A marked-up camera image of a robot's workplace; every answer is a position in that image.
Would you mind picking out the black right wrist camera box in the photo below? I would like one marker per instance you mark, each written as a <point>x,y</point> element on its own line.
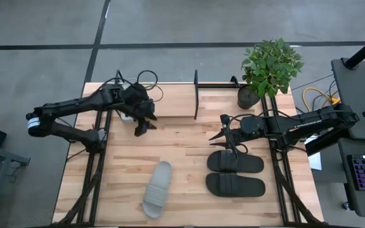
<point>225,119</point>

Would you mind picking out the black caster wheel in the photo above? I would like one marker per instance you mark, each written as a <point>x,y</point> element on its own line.
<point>346,206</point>

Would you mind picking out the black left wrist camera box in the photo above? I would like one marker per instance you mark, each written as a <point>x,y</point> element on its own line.
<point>145,107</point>

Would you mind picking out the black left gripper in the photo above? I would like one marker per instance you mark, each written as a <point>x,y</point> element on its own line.
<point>147,117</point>

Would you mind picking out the black rubber slide sandal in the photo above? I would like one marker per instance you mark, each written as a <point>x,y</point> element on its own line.
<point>249,163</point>
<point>233,185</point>

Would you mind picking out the green plant in black pot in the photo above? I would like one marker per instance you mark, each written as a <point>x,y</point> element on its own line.
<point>271,66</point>

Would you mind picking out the grey metal cart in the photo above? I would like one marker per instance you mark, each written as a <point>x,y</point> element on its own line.
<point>11,157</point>

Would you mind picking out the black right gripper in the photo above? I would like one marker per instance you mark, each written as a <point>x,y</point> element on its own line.
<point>234,134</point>

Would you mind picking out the white paper sheet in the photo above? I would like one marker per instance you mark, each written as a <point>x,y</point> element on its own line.
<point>315,161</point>

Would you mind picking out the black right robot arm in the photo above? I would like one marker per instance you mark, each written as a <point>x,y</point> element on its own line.
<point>312,122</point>

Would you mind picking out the black desk support beam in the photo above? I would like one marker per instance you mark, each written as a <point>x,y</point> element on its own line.
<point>325,142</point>

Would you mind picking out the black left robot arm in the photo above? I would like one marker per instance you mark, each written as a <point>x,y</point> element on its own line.
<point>74,103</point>

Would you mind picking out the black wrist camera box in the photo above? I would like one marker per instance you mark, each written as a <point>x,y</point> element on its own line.
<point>145,107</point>
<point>225,119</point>

